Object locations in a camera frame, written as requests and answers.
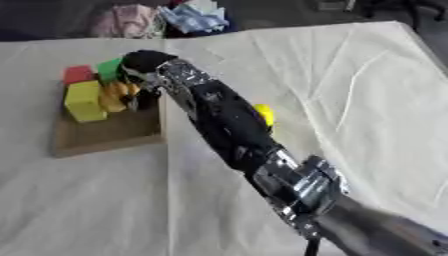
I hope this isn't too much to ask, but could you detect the yellow toy fruit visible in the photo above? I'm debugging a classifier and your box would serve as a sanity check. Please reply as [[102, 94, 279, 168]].
[[252, 103, 277, 128]]

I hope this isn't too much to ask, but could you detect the pink cloth bundle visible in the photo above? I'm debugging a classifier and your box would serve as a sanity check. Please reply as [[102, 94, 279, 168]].
[[89, 3, 168, 40]]

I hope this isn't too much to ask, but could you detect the shallow brown cardboard box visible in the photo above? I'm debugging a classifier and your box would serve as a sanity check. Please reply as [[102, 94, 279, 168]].
[[50, 79, 170, 159]]

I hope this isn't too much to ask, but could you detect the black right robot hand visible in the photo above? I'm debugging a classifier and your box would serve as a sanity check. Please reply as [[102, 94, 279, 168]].
[[117, 49, 181, 112]]

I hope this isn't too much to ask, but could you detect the black office chair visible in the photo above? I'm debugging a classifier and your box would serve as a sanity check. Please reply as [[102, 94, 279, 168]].
[[362, 0, 448, 32]]

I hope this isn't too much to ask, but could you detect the orange toy banana bunch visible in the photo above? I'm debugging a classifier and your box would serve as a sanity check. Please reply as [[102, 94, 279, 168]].
[[96, 79, 144, 114]]

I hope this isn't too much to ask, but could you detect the green block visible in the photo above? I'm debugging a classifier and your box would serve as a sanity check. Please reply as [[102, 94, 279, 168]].
[[94, 57, 126, 85]]

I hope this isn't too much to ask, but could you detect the yellow rectangular block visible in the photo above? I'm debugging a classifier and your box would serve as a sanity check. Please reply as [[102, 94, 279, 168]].
[[63, 80, 111, 124]]

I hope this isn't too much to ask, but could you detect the blue and white cloth bundle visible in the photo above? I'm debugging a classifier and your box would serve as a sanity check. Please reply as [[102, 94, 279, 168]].
[[155, 0, 233, 35]]

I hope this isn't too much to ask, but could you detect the red block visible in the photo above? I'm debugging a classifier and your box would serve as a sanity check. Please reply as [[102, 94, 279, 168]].
[[61, 64, 98, 88]]

